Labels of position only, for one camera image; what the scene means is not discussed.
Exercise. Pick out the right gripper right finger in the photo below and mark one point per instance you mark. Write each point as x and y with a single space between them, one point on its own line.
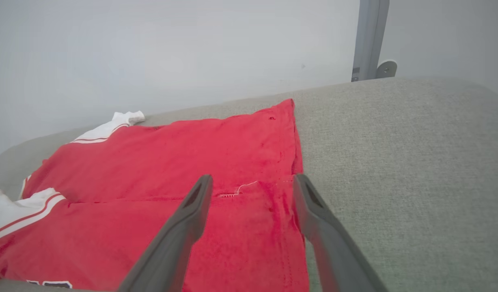
334 251

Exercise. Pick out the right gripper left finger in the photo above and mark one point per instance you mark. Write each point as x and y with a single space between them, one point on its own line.
171 251

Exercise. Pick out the red and white garment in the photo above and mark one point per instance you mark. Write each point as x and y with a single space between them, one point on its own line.
171 154

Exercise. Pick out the round grey post bracket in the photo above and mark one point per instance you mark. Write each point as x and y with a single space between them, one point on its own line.
387 69

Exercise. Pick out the grey metal post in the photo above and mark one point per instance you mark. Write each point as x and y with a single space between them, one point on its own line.
368 36

